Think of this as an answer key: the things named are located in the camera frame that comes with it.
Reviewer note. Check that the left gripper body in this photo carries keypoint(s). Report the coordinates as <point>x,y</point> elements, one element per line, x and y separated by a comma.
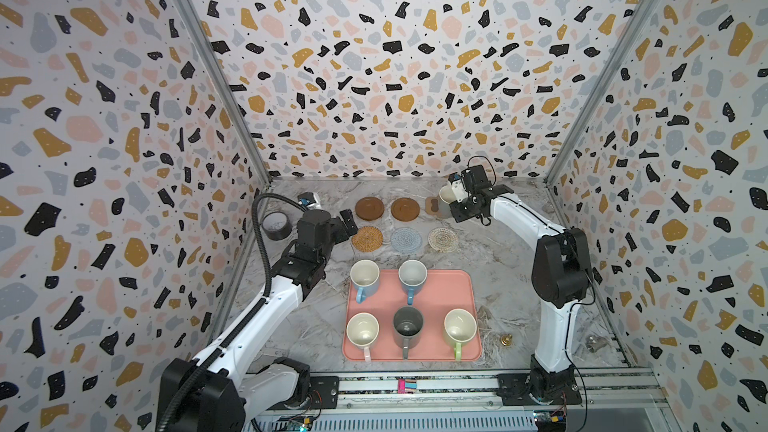
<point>339,235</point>

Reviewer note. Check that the woven rattan coaster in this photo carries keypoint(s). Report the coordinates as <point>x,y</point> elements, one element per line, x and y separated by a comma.
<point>368,239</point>

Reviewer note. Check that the brown wooden coaster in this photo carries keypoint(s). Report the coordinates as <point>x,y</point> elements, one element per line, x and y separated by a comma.
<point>405,209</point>
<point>369,208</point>

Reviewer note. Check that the white mug grey handle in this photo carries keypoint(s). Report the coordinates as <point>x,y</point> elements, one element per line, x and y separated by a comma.
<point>446,198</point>

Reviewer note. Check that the paw print wooden coaster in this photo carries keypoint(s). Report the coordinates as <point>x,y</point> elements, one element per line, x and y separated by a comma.
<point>432,206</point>

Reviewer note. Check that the beige patterned round coaster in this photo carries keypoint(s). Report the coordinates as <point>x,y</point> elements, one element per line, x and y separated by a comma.
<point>443,240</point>

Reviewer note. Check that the light blue mug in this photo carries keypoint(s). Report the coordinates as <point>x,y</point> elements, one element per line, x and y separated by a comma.
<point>412,276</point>

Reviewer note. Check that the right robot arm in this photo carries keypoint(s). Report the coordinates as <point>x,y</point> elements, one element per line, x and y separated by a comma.
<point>561,274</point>

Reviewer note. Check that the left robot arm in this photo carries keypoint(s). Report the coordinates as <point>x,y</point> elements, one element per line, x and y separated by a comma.
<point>214,391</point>

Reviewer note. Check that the light blue round coaster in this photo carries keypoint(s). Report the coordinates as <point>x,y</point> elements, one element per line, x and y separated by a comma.
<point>406,241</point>

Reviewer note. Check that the black tape roll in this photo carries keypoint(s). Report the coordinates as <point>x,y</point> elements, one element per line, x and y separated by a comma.
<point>276,226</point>

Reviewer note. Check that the pink silicone tray mat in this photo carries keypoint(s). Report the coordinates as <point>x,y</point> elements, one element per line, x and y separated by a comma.
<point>443,291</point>

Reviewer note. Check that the dark grey mug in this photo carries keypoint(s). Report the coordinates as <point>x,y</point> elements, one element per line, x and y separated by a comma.
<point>408,323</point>

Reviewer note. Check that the small brass bell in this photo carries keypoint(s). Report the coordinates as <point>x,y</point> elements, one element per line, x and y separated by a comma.
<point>506,340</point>

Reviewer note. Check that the small silver bell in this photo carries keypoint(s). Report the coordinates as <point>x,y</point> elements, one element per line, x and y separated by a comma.
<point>595,343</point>

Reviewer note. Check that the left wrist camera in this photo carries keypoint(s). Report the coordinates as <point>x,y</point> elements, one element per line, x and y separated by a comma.
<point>309,201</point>

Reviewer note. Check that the white mug blue handle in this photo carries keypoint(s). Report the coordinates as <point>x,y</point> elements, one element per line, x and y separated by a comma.
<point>365,278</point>

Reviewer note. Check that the white mug pink handle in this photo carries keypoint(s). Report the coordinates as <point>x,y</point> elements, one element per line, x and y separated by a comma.
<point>362,331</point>

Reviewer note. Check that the white mug green handle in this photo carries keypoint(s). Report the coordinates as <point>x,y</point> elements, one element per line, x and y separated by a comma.
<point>459,329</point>

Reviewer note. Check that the aluminium front rail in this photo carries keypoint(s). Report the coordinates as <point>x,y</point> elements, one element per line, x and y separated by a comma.
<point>600,400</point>

